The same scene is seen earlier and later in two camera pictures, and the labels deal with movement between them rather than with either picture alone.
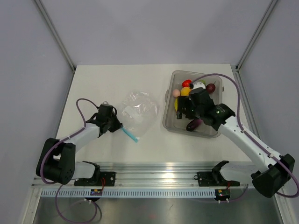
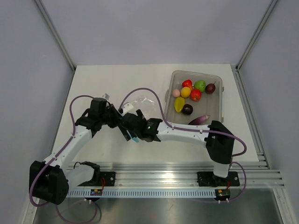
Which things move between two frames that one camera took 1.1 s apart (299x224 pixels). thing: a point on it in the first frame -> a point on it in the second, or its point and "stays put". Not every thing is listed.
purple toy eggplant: (194, 124) stays put
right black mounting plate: (212, 178) stays put
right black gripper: (182, 102) -> (124, 132)
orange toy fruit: (185, 91) stays put
